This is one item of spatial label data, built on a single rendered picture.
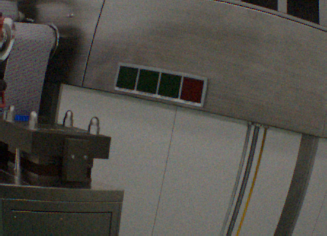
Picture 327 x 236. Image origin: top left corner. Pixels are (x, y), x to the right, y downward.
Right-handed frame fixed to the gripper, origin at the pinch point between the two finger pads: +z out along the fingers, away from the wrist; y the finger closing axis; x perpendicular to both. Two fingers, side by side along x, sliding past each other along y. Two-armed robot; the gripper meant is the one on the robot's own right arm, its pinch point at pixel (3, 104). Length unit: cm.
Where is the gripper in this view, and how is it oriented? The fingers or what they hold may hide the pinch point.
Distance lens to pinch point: 206.2
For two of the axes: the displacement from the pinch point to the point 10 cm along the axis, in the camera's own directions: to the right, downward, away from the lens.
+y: 8.6, 1.8, -4.8
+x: 3.9, -8.4, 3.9
